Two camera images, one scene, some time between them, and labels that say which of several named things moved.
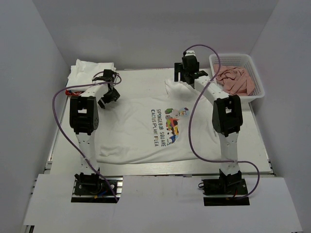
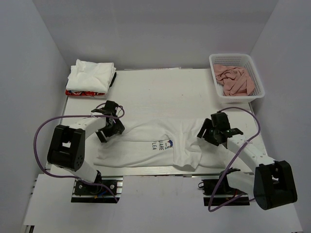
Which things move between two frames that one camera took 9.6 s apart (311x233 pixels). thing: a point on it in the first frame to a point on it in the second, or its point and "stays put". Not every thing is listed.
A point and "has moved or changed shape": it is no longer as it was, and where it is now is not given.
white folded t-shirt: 84,72 stays put
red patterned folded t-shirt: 69,92 stays put
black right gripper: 179,68 to 207,124
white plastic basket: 237,76 stays put
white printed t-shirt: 156,122 has moved or changed shape
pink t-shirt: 234,79 stays put
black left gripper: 114,96 to 118,127
